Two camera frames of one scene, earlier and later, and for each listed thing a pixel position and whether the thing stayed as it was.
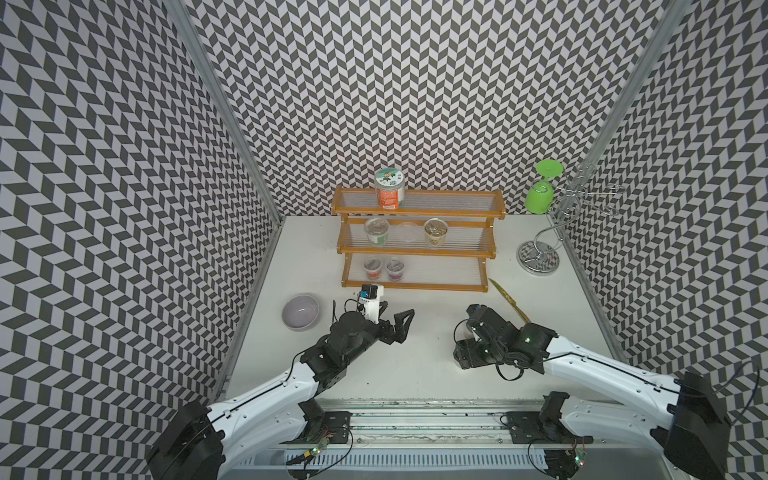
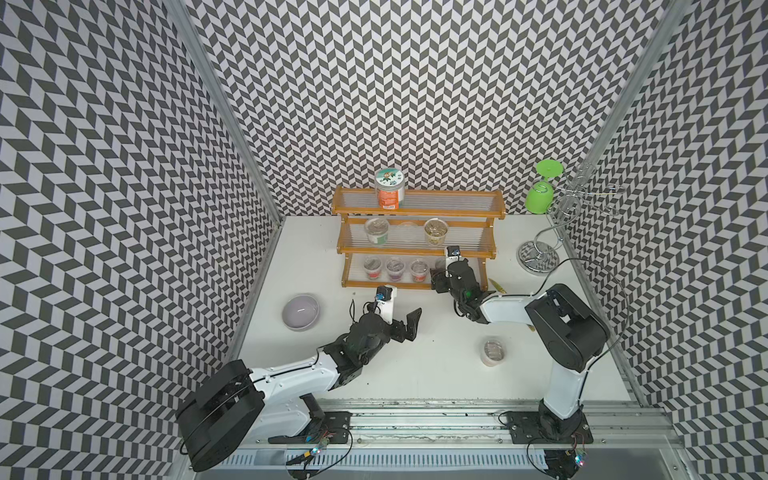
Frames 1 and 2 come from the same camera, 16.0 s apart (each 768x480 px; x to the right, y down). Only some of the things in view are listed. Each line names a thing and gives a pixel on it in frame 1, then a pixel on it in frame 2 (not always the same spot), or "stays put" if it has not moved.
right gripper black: [466, 350] → [437, 280]
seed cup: [394, 267] stays put
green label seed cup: [377, 229] stays put
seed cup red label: [372, 265] stays put
